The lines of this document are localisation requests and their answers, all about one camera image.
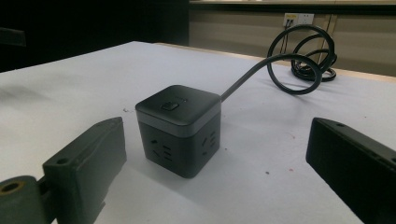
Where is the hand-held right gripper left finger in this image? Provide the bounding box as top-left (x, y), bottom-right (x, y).
top-left (42, 117), bottom-right (128, 224)

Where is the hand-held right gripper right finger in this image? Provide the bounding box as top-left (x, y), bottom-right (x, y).
top-left (305, 117), bottom-right (396, 224)

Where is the black cube power strip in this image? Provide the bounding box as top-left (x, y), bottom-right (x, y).
top-left (134, 84), bottom-right (222, 179)

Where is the black power cable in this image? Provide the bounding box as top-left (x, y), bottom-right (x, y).
top-left (219, 24), bottom-right (338, 103)

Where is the thin cable at wall socket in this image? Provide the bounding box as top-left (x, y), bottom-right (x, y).
top-left (279, 19), bottom-right (293, 55)

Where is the white wall socket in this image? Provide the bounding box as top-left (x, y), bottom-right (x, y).
top-left (282, 12), bottom-right (315, 27)

